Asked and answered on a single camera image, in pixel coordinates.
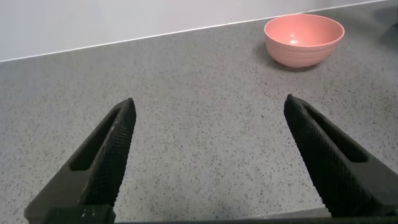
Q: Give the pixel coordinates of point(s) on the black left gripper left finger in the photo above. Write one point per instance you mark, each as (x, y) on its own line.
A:
(102, 161)

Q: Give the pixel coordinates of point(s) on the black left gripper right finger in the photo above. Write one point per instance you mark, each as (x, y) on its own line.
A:
(326, 161)

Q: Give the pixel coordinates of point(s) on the pink ribbed bowl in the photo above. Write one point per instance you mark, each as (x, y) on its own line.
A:
(303, 46)

